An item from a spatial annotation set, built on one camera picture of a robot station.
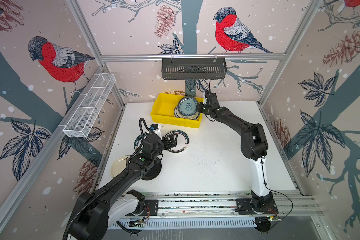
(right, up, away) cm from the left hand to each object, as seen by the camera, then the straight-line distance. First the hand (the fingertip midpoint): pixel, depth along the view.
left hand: (171, 135), depth 80 cm
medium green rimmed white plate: (+6, -7, +18) cm, 21 cm away
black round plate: (-10, -21, +1) cm, 23 cm away
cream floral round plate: (+4, +11, +27) cm, 29 cm away
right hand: (+15, +17, +20) cm, 30 cm away
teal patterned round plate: (+10, +18, +23) cm, 31 cm away
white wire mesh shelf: (-45, +17, -1) cm, 48 cm away
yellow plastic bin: (-10, +16, +38) cm, 42 cm away
